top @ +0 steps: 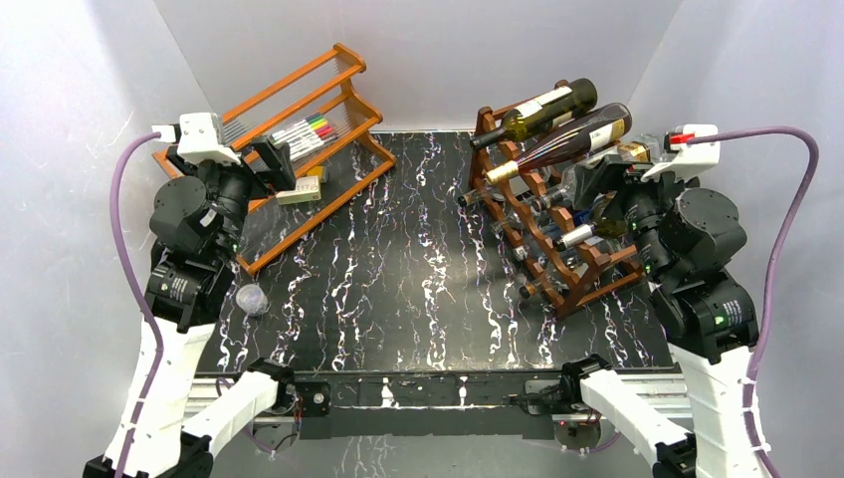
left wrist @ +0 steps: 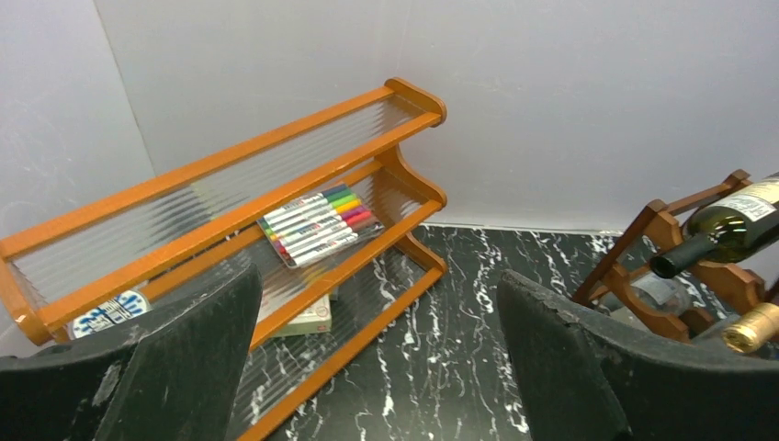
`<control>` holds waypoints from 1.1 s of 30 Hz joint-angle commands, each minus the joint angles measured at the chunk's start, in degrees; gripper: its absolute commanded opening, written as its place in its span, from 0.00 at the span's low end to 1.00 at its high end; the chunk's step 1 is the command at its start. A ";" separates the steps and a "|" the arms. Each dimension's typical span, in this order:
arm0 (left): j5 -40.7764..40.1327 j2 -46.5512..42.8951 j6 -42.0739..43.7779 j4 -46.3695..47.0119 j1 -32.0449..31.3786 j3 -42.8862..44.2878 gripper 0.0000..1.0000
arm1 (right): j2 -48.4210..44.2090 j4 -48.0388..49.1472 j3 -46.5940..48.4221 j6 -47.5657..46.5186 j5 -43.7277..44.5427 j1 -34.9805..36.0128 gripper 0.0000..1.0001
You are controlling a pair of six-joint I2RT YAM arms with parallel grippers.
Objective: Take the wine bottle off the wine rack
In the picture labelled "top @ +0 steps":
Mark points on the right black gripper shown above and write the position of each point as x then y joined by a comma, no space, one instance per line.
607,173

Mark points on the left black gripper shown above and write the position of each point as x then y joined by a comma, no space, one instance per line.
280,177

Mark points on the red wine bottle gold cap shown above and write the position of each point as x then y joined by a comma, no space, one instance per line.
568,142

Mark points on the dark wine bottle silver cap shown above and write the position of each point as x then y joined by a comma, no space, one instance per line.
599,224

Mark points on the green wine bottle white label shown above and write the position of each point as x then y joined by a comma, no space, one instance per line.
542,114

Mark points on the clear liquor bottle dark label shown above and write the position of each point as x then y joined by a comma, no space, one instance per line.
641,151

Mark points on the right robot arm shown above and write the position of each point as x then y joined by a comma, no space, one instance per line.
685,235

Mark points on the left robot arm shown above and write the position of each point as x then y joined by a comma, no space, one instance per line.
197,221

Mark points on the orange wooden shelf rack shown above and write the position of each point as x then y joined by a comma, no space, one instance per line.
349,164

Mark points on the blue label clear bottle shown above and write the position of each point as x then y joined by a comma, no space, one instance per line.
542,220

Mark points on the brown wooden wine rack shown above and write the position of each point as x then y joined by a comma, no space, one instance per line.
591,269

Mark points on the lower clear bottle in rack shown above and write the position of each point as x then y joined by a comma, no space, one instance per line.
541,276

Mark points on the small cream box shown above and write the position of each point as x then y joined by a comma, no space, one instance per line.
307,189

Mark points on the pack of coloured markers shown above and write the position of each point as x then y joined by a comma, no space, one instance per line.
305,136

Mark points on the clear plastic ball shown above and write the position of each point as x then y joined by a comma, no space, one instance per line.
252,300

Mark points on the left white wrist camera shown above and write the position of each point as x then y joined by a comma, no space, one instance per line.
201,138

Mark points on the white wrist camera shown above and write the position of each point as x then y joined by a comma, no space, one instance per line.
201,138
683,161

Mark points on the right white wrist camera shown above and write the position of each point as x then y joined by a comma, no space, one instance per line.
683,161

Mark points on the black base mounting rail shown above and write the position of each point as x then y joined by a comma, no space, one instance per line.
441,403

